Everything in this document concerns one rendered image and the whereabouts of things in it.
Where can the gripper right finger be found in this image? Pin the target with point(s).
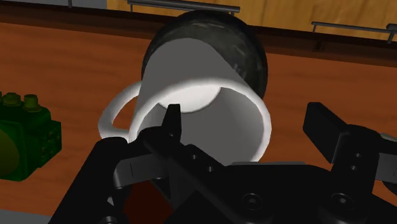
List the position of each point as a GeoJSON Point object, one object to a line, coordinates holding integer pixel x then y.
{"type": "Point", "coordinates": [356, 149]}

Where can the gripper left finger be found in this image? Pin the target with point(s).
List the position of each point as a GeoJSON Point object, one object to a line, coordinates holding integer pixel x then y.
{"type": "Point", "coordinates": [161, 145]}

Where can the white mug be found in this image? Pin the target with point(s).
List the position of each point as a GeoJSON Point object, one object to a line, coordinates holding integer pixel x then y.
{"type": "Point", "coordinates": [223, 124]}

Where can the black round bowl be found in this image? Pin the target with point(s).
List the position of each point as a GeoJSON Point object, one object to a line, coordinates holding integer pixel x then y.
{"type": "Point", "coordinates": [223, 34]}

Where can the green toy building block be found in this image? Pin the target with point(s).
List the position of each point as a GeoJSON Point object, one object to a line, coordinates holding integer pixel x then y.
{"type": "Point", "coordinates": [28, 139]}

